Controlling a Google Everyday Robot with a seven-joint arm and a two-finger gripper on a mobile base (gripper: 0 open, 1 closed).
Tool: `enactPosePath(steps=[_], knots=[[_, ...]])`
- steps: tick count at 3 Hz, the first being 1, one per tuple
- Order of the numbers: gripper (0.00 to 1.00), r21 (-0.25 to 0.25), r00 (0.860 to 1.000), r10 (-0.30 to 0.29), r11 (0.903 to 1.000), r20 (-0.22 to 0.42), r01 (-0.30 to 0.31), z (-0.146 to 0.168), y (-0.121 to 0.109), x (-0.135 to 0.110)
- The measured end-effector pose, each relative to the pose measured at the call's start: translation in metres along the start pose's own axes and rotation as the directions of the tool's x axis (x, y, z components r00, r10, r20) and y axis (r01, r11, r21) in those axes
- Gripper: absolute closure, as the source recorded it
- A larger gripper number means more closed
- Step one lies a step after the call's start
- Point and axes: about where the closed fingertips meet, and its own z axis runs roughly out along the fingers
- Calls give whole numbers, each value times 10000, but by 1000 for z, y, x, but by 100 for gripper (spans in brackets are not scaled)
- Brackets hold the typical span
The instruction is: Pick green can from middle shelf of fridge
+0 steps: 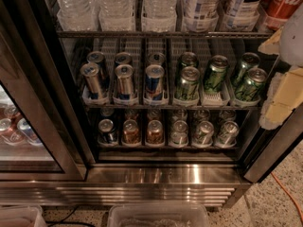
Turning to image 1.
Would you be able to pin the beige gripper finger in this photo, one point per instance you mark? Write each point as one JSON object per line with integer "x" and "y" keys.
{"x": 284, "y": 95}
{"x": 271, "y": 45}

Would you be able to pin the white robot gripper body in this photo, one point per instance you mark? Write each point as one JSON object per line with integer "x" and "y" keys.
{"x": 293, "y": 38}

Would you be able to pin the open fridge door right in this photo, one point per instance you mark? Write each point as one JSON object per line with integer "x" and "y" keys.
{"x": 286, "y": 138}

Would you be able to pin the green can middle lane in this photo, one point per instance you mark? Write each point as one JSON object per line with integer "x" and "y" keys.
{"x": 215, "y": 74}

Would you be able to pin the silver green can bottom right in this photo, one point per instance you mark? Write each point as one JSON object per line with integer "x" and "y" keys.
{"x": 226, "y": 137}

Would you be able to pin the silver green can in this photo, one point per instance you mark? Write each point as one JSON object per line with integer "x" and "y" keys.
{"x": 203, "y": 133}
{"x": 226, "y": 137}
{"x": 179, "y": 134}

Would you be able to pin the silver green can bottom middle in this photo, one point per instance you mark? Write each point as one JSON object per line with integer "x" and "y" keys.
{"x": 203, "y": 133}

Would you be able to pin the silver green can bottom left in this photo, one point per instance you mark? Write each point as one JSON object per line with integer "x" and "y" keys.
{"x": 179, "y": 134}

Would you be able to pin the steel fridge base grille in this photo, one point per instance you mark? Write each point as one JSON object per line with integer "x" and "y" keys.
{"x": 110, "y": 185}

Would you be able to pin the blue energy can back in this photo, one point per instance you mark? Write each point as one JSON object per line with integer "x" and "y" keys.
{"x": 157, "y": 58}

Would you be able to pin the blue energy can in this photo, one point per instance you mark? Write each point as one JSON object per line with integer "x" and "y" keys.
{"x": 154, "y": 82}
{"x": 157, "y": 58}

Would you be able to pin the blue energy can front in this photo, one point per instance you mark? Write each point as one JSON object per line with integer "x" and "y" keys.
{"x": 154, "y": 82}

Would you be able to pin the copper can bottom right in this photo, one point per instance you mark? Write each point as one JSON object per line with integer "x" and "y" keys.
{"x": 155, "y": 132}

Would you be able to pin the copper can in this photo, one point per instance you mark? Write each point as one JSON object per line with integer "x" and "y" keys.
{"x": 155, "y": 132}
{"x": 131, "y": 133}

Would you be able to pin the silver blue can front middle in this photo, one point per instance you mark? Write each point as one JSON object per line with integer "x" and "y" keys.
{"x": 125, "y": 83}

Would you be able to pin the silver blue can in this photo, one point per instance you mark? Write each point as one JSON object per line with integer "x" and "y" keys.
{"x": 125, "y": 83}
{"x": 98, "y": 58}
{"x": 91, "y": 74}
{"x": 123, "y": 58}

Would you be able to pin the silver blue can back middle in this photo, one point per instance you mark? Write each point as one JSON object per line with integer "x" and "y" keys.
{"x": 123, "y": 58}

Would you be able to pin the copper can bottom left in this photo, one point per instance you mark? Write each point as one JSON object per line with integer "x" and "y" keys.
{"x": 131, "y": 133}

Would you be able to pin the clear water bottle middle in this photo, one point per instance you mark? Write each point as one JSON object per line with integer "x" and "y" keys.
{"x": 116, "y": 15}

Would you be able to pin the clear water bottle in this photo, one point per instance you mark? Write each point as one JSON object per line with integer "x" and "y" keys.
{"x": 76, "y": 15}
{"x": 116, "y": 15}
{"x": 159, "y": 15}

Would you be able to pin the silver blue can back left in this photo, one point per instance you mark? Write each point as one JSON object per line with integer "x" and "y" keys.
{"x": 98, "y": 58}

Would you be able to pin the silver blue can front left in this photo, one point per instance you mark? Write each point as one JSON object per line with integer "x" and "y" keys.
{"x": 91, "y": 74}

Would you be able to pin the dark can bottom shelf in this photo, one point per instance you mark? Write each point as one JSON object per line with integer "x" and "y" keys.
{"x": 107, "y": 131}

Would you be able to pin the glass fridge door left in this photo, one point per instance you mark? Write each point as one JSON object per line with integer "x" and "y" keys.
{"x": 33, "y": 146}

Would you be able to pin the red cola bottle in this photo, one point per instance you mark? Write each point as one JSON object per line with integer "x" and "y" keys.
{"x": 279, "y": 11}

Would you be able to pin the labelled bottle white black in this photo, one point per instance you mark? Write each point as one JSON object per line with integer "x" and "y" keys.
{"x": 241, "y": 15}

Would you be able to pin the labelled bottle blue white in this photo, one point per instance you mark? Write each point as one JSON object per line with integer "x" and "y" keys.
{"x": 200, "y": 15}

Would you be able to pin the clear water bottle right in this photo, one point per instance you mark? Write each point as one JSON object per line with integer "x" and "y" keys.
{"x": 159, "y": 15}

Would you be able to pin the clear plastic bin centre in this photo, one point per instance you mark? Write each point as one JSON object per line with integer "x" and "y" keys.
{"x": 158, "y": 214}

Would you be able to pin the clear plastic bin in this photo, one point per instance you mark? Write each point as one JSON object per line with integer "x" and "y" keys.
{"x": 22, "y": 216}
{"x": 158, "y": 214}

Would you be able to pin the clear water bottle left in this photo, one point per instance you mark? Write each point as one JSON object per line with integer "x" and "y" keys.
{"x": 76, "y": 15}

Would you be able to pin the clear plastic bin left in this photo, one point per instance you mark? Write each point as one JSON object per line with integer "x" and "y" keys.
{"x": 22, "y": 216}

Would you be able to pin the top wire shelf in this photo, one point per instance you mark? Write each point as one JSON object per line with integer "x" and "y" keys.
{"x": 177, "y": 34}

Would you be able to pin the wire shelf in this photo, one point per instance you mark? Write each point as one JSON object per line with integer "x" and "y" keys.
{"x": 169, "y": 107}
{"x": 177, "y": 34}

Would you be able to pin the middle wire shelf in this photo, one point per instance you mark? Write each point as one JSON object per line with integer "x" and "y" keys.
{"x": 169, "y": 107}

